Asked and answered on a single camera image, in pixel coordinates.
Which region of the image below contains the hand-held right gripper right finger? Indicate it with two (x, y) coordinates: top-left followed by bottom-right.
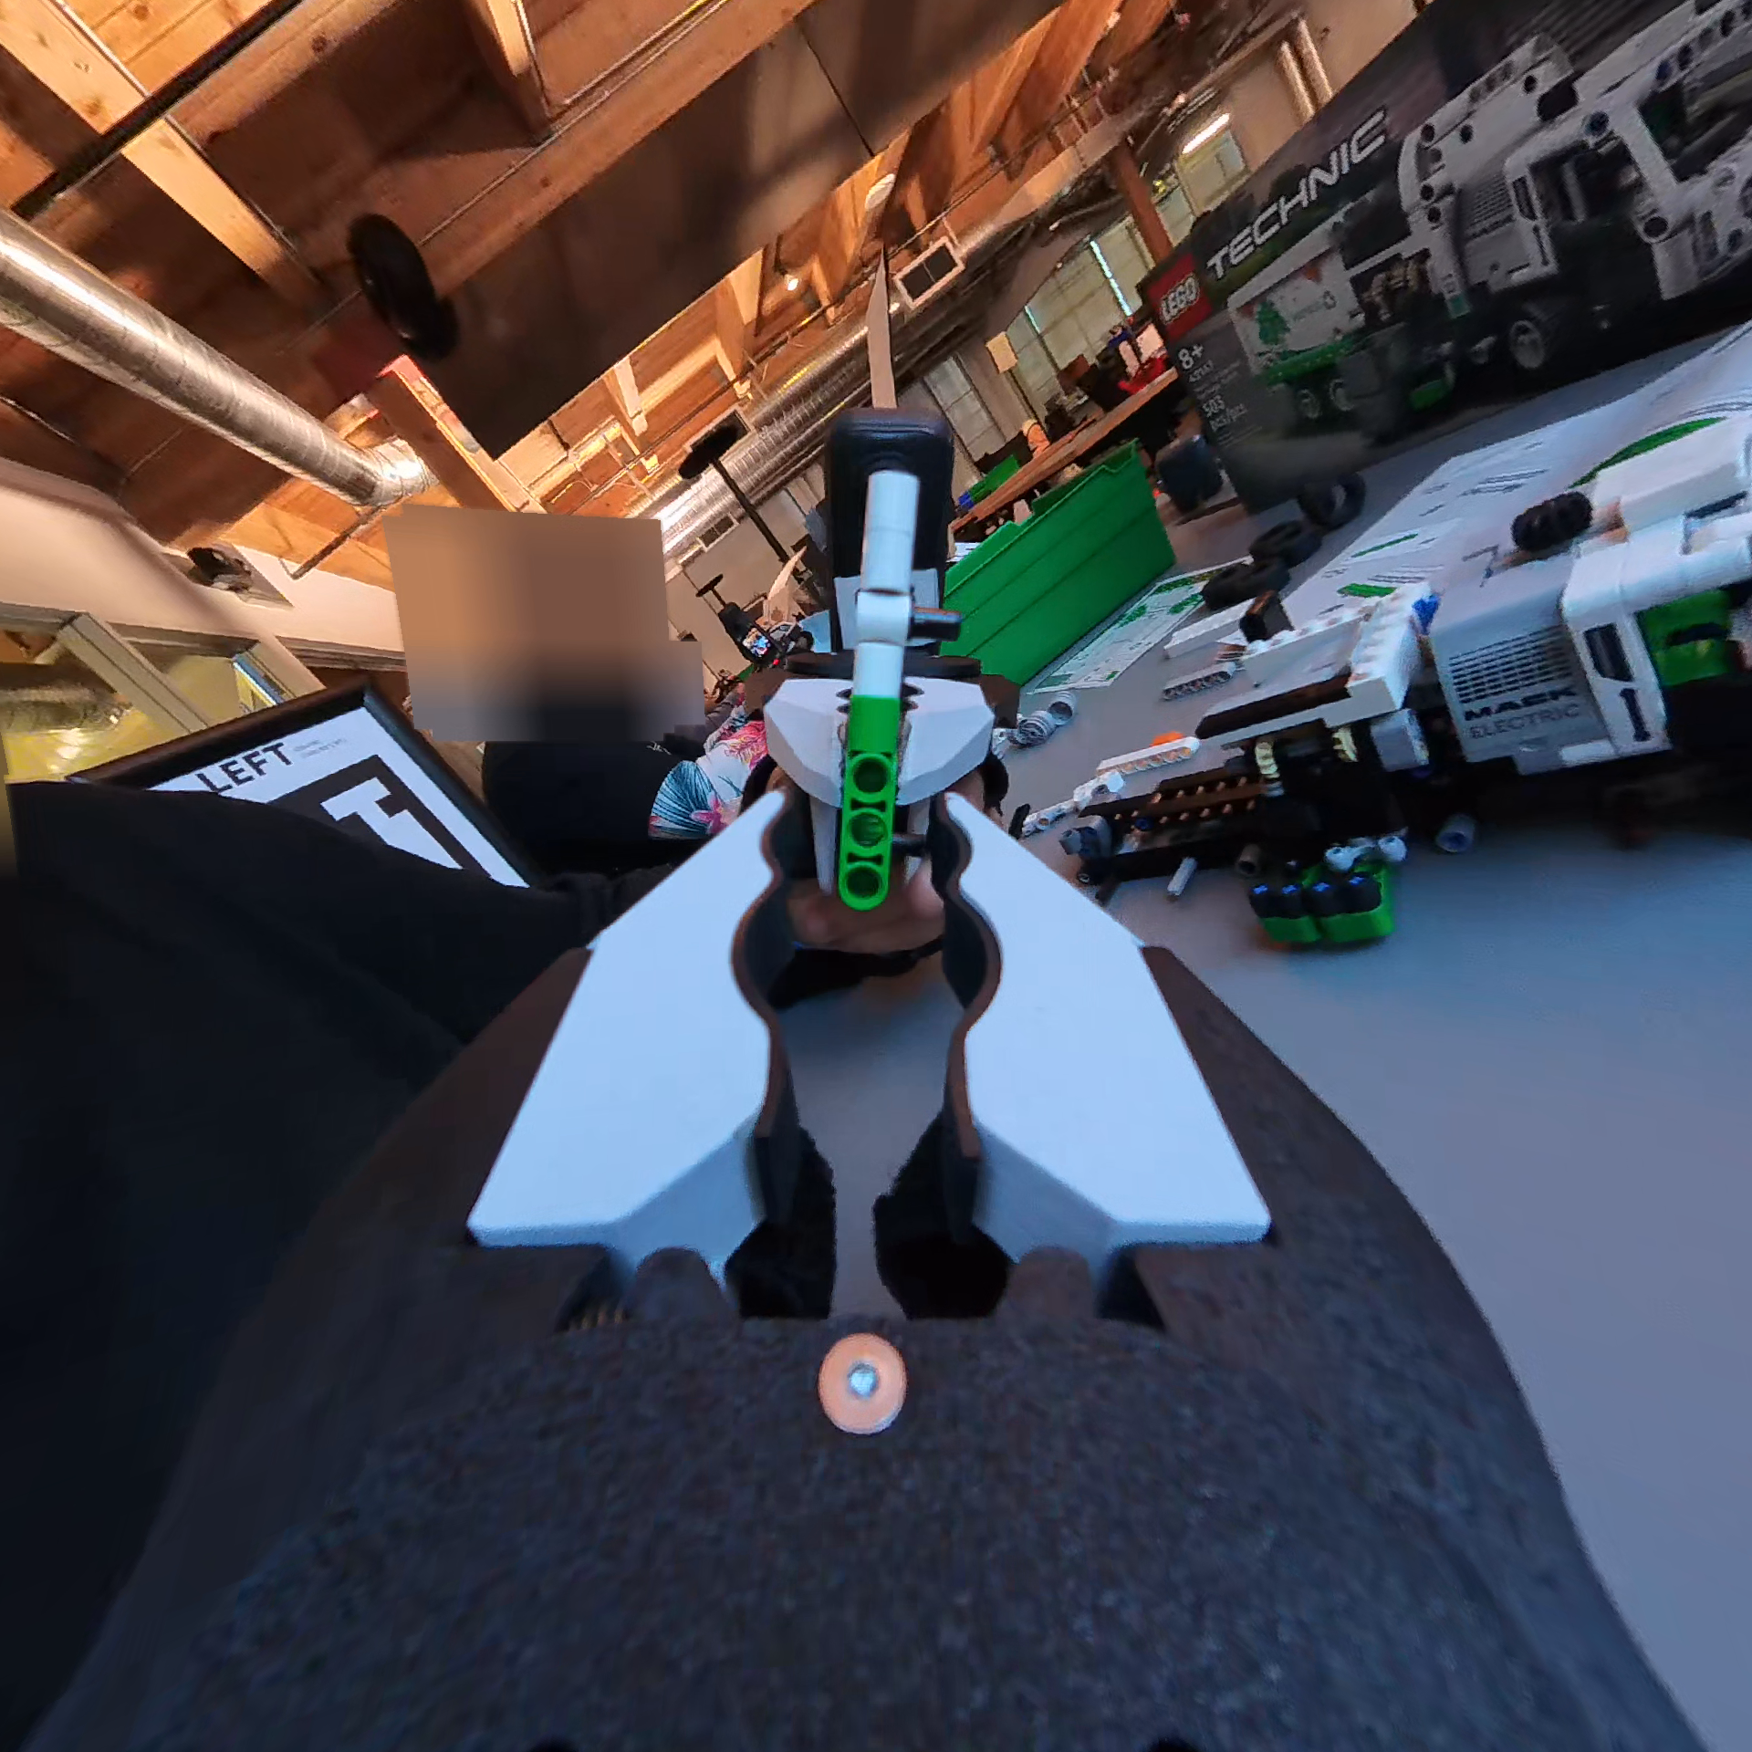
(872, 792), (1277, 1295)

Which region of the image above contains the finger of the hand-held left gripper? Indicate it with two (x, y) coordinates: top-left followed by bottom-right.
(763, 680), (855, 826)
(898, 683), (995, 826)

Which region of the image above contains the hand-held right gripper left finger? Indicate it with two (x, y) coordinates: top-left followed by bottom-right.
(466, 786), (834, 1300)

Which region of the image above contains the green and white lego beam assembly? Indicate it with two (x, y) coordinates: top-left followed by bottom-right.
(806, 468), (965, 914)

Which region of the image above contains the person's left forearm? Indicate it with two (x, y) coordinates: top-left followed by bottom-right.
(0, 780), (815, 1752)

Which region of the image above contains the black lego chassis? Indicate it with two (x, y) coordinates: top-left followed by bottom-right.
(1073, 589), (1438, 897)

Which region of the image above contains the green lego subassembly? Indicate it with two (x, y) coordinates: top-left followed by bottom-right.
(1250, 832), (1399, 950)

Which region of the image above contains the white lego truck cab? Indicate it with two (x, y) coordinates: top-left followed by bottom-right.
(1423, 412), (1752, 836)

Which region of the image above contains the lego set box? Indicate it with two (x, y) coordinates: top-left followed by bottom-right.
(1134, 0), (1752, 519)

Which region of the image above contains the person's left hand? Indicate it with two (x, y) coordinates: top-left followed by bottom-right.
(787, 756), (1013, 959)

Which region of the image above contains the floral printed cloth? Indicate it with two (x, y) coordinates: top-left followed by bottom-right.
(647, 711), (770, 839)

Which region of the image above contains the green plastic bin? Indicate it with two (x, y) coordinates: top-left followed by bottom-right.
(940, 442), (1178, 683)

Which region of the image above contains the white pointed banner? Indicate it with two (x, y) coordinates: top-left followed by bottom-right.
(860, 239), (909, 412)

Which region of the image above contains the wooden table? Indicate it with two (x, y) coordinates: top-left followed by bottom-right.
(959, 367), (1184, 540)

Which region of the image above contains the green printed instruction sheet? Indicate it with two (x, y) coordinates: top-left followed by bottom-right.
(1026, 559), (1238, 692)

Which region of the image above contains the black stand lamp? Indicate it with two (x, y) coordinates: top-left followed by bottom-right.
(676, 413), (797, 565)

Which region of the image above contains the person's black clothed torso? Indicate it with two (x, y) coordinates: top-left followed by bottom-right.
(478, 734), (711, 880)

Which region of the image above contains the dark grey cup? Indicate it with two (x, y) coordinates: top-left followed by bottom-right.
(1153, 427), (1231, 512)

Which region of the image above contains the dark ceiling panel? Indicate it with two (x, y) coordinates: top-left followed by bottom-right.
(411, 0), (1096, 459)

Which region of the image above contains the black framed printed tag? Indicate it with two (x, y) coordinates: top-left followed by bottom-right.
(69, 675), (539, 890)

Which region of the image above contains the white instruction booklet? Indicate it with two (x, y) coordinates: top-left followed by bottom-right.
(1277, 322), (1752, 711)

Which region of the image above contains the black round ceiling disc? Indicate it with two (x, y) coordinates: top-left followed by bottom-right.
(346, 211), (457, 364)

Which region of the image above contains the glass window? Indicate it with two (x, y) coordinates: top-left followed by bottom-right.
(0, 608), (320, 789)

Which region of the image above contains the corrugated silver ceiling duct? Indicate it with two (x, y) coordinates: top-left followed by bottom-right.
(644, 322), (988, 547)

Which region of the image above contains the security camera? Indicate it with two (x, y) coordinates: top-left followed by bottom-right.
(183, 544), (295, 604)

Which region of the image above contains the smooth silver ceiling duct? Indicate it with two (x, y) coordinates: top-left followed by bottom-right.
(0, 205), (442, 512)

